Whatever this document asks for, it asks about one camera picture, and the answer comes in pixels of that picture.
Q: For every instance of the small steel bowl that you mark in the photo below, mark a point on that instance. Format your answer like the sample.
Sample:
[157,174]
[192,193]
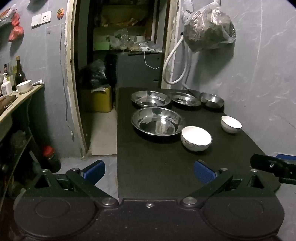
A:
[211,99]

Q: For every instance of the red plastic bag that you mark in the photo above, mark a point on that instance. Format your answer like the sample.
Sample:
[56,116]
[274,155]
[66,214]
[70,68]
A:
[16,33]
[15,19]

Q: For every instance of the hanging clear plastic bag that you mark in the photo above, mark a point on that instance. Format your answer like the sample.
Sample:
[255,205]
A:
[208,30]

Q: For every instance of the dark cabinet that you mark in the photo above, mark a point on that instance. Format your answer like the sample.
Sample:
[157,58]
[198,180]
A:
[136,71]

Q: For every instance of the white bowl with thin rim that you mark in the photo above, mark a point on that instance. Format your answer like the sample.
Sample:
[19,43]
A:
[24,87]

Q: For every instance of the cream shelf unit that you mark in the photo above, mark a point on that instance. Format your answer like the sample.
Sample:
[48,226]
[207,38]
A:
[23,97]

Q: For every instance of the large white ceramic bowl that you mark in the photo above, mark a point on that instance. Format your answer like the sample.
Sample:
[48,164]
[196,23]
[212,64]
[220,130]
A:
[196,136]

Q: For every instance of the yellow container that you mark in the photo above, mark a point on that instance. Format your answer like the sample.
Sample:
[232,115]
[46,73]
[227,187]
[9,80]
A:
[98,100]

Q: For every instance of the small white ceramic bowl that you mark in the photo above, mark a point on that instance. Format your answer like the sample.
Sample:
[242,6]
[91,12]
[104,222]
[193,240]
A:
[230,122]

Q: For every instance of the cardboard box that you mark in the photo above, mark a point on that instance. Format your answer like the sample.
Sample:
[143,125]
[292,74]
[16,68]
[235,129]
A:
[120,14]

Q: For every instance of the labelled sauce bottle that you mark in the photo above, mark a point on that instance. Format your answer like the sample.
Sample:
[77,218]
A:
[5,69]

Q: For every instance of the white tube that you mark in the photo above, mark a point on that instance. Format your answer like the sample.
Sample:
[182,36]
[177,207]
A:
[38,82]

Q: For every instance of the dark sauce bottle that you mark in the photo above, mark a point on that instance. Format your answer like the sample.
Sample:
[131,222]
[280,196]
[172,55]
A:
[11,71]

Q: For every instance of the dark wine bottle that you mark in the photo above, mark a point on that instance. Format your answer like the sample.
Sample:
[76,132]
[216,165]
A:
[19,74]

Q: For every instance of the large deep steel plate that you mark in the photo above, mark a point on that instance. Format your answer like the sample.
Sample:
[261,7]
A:
[158,125]

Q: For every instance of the brown wooden board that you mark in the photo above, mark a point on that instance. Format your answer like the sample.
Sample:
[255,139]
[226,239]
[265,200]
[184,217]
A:
[7,102]

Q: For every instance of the green box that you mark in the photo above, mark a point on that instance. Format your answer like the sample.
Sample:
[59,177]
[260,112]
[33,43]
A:
[101,44]

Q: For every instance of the red capped dark bottle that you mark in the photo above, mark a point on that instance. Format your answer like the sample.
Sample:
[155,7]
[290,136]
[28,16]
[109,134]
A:
[50,160]

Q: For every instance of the white door frame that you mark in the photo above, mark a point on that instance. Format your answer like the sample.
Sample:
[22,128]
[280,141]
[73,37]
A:
[72,81]

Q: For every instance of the white pump bottle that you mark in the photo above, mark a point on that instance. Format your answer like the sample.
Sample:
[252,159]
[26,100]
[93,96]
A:
[5,87]

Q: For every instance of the white wall switch panel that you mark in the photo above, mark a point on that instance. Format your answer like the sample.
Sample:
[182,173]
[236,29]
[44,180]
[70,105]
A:
[41,18]

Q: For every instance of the orange wall decoration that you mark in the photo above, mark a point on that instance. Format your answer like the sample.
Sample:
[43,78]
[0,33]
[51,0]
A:
[60,12]

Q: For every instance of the black plastic bag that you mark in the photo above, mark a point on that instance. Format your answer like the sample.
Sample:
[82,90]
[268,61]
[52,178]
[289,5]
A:
[92,74]

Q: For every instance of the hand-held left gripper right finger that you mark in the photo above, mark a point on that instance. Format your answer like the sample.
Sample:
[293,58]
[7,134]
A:
[204,172]

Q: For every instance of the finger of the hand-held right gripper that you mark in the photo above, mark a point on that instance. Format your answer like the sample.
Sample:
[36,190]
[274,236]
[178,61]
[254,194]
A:
[263,163]

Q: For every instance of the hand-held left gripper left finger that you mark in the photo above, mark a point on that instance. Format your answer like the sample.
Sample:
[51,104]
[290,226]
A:
[95,172]

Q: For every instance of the crumpled clear plastic bag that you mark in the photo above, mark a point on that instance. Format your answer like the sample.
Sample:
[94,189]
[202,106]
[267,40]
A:
[121,38]

